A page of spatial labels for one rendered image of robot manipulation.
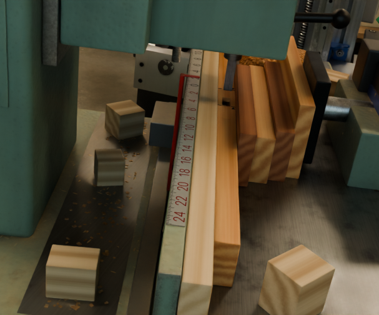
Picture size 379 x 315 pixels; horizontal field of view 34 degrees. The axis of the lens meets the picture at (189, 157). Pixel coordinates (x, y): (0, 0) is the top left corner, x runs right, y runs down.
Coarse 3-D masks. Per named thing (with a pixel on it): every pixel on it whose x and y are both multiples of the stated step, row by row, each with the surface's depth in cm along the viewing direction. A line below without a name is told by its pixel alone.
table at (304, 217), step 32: (320, 128) 71; (320, 160) 64; (256, 192) 57; (288, 192) 58; (320, 192) 58; (352, 192) 59; (256, 224) 53; (288, 224) 53; (320, 224) 54; (352, 224) 54; (256, 256) 49; (320, 256) 50; (352, 256) 50; (224, 288) 45; (256, 288) 45; (352, 288) 47
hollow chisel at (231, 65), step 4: (228, 60) 63; (228, 64) 63; (232, 64) 63; (228, 68) 64; (232, 68) 64; (228, 72) 64; (232, 72) 64; (228, 76) 64; (232, 76) 64; (224, 80) 65; (228, 80) 64; (232, 80) 64; (224, 84) 65; (228, 84) 65; (232, 84) 65; (224, 88) 65; (228, 88) 65
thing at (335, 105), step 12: (312, 60) 63; (312, 72) 60; (324, 72) 60; (312, 84) 60; (324, 84) 58; (324, 96) 58; (324, 108) 59; (336, 108) 63; (348, 108) 63; (336, 120) 64; (312, 132) 60; (312, 144) 61; (312, 156) 62
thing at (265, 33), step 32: (160, 0) 58; (192, 0) 57; (224, 0) 57; (256, 0) 57; (288, 0) 57; (160, 32) 59; (192, 32) 59; (224, 32) 59; (256, 32) 59; (288, 32) 58
